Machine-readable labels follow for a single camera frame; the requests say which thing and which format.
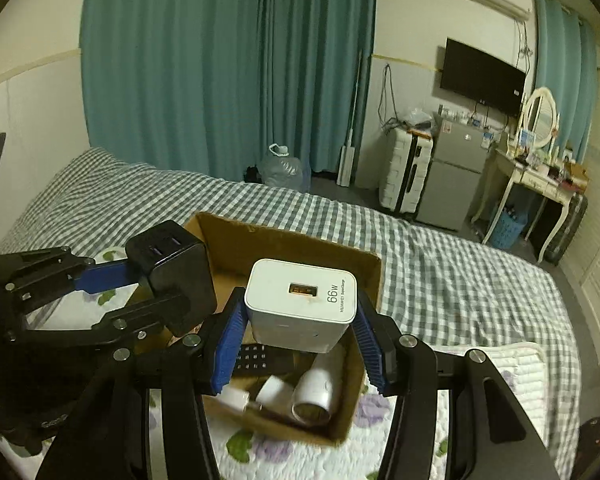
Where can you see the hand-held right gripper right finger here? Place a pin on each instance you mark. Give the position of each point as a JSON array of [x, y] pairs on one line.
[[375, 350]]

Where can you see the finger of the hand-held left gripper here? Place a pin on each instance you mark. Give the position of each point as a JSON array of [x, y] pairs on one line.
[[105, 276], [140, 317]]

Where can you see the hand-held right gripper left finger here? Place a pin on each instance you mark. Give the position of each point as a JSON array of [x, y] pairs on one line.
[[227, 345]]

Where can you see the black remote control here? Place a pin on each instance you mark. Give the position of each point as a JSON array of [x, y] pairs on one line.
[[260, 357]]

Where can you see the black charger cube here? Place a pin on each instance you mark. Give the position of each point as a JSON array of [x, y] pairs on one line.
[[180, 280]]

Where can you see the white cylindrical device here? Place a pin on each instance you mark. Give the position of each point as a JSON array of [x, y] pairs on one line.
[[315, 385]]

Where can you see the white charger cube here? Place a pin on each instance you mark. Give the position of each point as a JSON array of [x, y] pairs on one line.
[[300, 320]]

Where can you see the cardboard box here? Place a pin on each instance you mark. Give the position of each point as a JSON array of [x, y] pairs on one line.
[[300, 245]]

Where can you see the floral quilted mat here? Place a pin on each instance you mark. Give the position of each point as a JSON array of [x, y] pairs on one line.
[[520, 360]]

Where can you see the white suitcase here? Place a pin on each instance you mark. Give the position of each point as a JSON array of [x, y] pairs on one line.
[[400, 175]]

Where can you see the blue plastic basket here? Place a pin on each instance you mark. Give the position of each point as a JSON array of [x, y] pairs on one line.
[[507, 227]]

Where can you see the clear water jug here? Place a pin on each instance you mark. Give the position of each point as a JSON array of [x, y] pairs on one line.
[[282, 170]]

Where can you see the white mop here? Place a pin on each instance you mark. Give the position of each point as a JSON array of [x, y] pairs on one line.
[[346, 165]]

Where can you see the grey small fridge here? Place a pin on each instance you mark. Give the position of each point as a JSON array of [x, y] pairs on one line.
[[452, 175]]

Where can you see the dark suitcase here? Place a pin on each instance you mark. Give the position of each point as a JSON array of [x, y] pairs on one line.
[[570, 230]]

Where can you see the clear plastic bag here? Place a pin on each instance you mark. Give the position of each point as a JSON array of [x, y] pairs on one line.
[[419, 119]]

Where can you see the white dressing table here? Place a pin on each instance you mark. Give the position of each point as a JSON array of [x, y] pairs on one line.
[[535, 177]]

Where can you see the dark floral garment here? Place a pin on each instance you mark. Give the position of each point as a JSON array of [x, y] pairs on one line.
[[597, 440]]

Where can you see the small brown box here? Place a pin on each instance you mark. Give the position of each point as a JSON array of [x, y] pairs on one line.
[[577, 170]]

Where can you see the white oval vanity mirror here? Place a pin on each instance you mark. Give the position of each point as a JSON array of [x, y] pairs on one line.
[[540, 117]]

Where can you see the narrow teal curtain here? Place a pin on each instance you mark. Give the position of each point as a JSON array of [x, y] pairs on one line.
[[565, 70]]

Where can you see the small photo frame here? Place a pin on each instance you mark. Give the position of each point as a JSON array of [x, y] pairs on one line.
[[527, 139]]

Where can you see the black wall television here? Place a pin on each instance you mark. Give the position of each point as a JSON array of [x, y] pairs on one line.
[[480, 77]]

